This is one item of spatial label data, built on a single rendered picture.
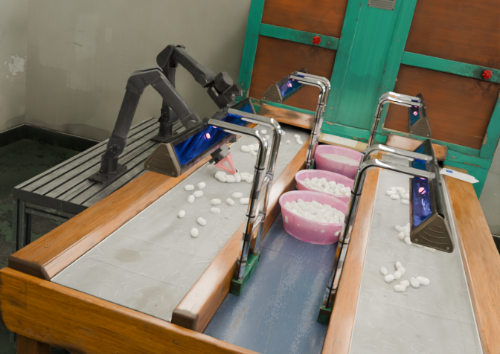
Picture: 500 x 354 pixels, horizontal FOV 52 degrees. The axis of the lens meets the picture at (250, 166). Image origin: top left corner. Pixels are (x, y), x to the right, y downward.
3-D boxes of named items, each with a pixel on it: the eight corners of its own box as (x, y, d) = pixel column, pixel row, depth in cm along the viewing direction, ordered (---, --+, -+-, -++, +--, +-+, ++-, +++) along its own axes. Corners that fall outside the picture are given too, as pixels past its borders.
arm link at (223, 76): (237, 84, 230) (225, 62, 232) (225, 85, 224) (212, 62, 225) (221, 98, 237) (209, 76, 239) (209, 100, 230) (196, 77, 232)
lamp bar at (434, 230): (408, 242, 98) (420, 208, 95) (408, 158, 155) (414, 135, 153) (452, 254, 96) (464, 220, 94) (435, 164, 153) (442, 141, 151)
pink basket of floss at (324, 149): (329, 184, 231) (334, 163, 228) (299, 162, 253) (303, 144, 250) (376, 183, 244) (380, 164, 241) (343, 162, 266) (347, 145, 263)
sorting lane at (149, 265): (49, 288, 118) (49, 280, 118) (258, 127, 285) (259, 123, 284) (168, 329, 112) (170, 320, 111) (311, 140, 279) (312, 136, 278)
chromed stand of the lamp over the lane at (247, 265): (172, 275, 140) (195, 117, 126) (200, 245, 159) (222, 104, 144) (239, 296, 136) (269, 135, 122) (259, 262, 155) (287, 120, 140)
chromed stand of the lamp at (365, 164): (316, 321, 132) (358, 157, 117) (327, 283, 150) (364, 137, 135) (390, 345, 128) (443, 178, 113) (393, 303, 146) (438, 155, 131)
